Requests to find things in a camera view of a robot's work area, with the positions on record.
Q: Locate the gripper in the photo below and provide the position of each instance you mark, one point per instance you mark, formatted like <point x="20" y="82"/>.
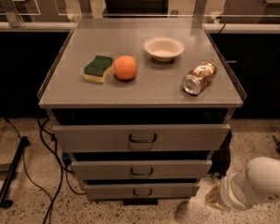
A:
<point x="226" y="192"/>

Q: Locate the gold soda can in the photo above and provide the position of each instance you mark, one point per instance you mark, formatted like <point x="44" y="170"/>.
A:
<point x="197" y="79"/>

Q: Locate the green yellow sponge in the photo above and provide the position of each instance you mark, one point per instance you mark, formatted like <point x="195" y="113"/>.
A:
<point x="98" y="69"/>

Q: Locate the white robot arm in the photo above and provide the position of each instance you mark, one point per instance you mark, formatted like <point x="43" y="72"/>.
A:
<point x="258" y="183"/>

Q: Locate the grey drawer cabinet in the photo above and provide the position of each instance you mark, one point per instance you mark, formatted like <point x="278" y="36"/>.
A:
<point x="154" y="97"/>

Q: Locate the grey top drawer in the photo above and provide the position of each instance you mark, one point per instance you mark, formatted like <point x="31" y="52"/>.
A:
<point x="120" y="138"/>

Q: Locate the grey bottom drawer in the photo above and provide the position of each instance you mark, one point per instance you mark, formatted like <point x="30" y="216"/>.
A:
<point x="111" y="192"/>

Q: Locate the grey metal post left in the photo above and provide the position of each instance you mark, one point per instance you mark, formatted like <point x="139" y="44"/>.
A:
<point x="13" y="18"/>

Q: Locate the black floor stand bar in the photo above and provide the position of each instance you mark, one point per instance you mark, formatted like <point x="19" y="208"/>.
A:
<point x="4" y="202"/>

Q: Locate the grey middle drawer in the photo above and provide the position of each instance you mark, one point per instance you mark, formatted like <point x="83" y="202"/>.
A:
<point x="123" y="170"/>

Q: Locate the grey metal post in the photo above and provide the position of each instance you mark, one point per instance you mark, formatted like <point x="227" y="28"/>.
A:
<point x="199" y="8"/>
<point x="13" y="18"/>
<point x="85" y="8"/>

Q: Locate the grey metal post middle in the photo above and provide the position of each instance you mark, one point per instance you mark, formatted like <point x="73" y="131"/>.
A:
<point x="85" y="8"/>

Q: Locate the white bowl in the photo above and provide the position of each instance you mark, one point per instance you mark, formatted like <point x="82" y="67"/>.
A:
<point x="164" y="48"/>

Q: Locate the grey drawer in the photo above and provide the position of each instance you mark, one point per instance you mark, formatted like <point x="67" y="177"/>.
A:
<point x="111" y="192"/>
<point x="123" y="170"/>
<point x="120" y="138"/>

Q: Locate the black chair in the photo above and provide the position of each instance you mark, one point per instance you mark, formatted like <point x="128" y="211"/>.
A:
<point x="135" y="8"/>

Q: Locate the orange fruit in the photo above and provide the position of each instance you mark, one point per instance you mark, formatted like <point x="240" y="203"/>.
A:
<point x="125" y="67"/>

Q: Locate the grey metal post right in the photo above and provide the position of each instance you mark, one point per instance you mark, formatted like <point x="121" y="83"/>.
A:
<point x="199" y="8"/>

